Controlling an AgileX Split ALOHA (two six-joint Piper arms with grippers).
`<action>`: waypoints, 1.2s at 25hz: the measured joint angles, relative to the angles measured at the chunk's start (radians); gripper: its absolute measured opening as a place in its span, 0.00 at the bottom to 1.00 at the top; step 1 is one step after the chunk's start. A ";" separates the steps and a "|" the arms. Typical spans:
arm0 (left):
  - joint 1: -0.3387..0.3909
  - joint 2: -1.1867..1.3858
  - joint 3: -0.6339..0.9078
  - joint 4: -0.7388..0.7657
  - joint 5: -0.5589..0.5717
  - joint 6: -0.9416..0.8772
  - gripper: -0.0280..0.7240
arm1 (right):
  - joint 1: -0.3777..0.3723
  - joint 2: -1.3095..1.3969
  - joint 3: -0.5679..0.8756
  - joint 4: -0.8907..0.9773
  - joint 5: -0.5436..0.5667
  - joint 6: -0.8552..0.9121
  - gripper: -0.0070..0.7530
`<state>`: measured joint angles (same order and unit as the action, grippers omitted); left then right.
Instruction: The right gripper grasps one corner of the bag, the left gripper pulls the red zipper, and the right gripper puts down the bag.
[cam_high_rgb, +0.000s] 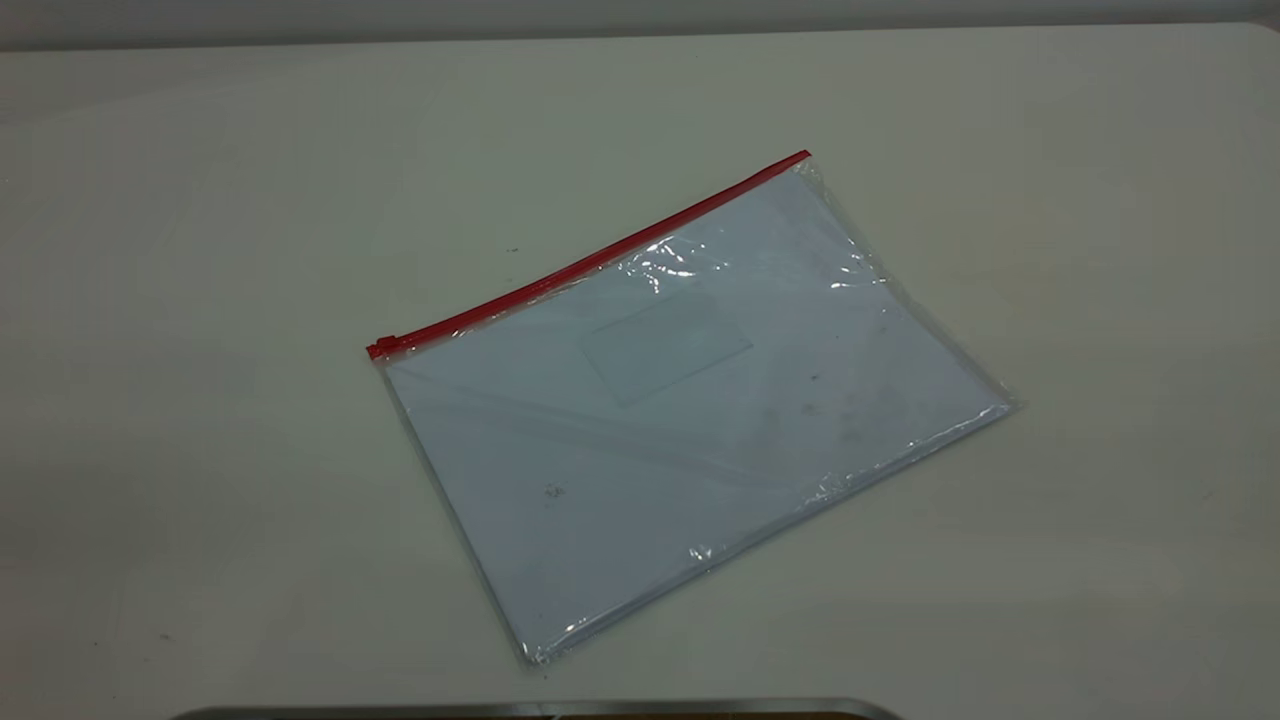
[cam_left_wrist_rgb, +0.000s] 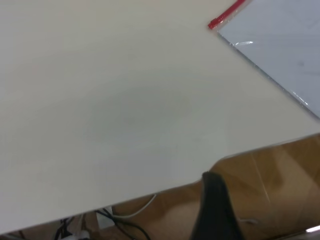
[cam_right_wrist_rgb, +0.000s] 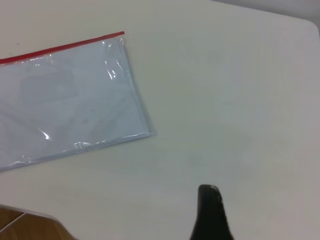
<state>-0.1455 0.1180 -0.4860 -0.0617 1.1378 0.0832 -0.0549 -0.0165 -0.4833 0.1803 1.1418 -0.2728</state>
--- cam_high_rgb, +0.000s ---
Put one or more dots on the transparent zip bag red zipper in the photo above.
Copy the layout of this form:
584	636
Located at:
600	262

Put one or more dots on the red zipper slider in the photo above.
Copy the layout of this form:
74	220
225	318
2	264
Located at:
380	347

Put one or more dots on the grey metal edge strip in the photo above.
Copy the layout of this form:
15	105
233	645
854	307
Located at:
700	709

